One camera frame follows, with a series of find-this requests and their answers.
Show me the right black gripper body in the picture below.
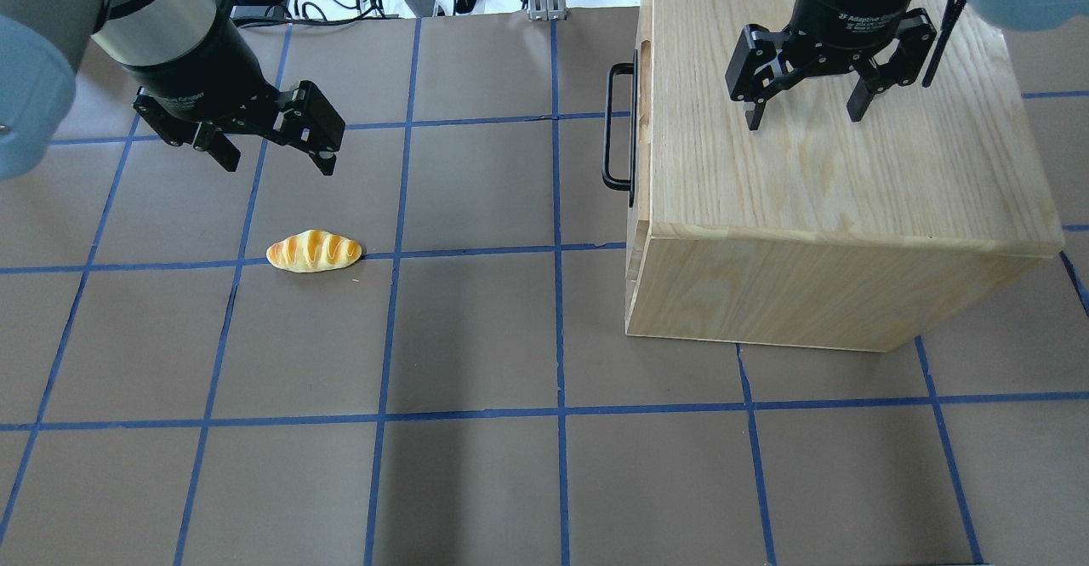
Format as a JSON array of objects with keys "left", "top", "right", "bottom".
[{"left": 786, "top": 0, "right": 922, "bottom": 82}]

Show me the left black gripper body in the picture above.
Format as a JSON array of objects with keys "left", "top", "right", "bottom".
[{"left": 122, "top": 19, "right": 299, "bottom": 145}]

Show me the black drawer handle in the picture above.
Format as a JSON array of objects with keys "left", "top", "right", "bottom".
[{"left": 602, "top": 49, "right": 638, "bottom": 208}]

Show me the wooden drawer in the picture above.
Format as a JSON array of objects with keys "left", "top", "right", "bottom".
[{"left": 624, "top": 0, "right": 653, "bottom": 317}]

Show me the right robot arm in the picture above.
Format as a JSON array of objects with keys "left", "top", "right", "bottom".
[{"left": 725, "top": 0, "right": 1088, "bottom": 130}]

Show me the light wooden drawer cabinet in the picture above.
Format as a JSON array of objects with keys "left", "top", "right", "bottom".
[{"left": 625, "top": 0, "right": 1064, "bottom": 352}]

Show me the toy bread loaf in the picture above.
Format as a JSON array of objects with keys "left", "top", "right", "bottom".
[{"left": 265, "top": 229, "right": 364, "bottom": 274}]

